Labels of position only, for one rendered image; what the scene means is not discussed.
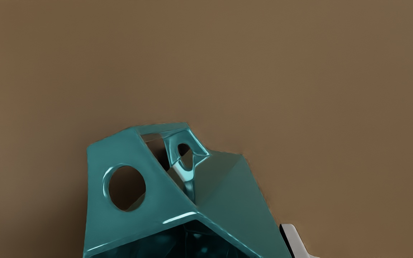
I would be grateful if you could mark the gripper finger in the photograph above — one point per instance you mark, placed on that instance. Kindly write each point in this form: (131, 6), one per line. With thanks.
(295, 242)

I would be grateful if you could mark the teal faceted mug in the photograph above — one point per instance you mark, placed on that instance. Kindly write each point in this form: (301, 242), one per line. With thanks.
(224, 211)

